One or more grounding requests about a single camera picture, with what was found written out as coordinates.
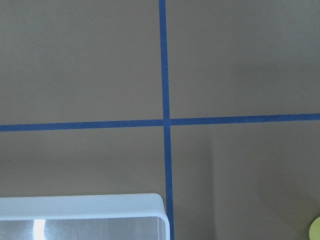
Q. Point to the yellow round object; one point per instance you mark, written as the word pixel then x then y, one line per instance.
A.
pixel 314 230

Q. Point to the translucent white plastic bin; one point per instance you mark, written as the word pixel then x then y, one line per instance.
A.
pixel 84 217

